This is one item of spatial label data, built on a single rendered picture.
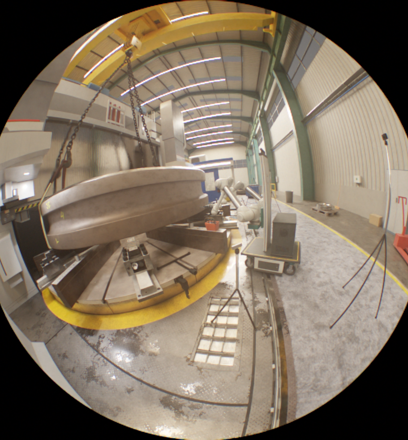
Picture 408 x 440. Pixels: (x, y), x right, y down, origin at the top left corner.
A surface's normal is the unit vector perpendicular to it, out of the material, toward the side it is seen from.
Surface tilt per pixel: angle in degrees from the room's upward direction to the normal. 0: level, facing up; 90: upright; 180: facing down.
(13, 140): 90
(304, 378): 0
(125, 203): 90
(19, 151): 90
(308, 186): 90
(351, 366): 0
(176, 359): 0
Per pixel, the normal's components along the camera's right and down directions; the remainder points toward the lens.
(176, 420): -0.12, -0.96
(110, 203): 0.47, 0.16
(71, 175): 0.97, -0.06
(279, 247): -0.60, 0.27
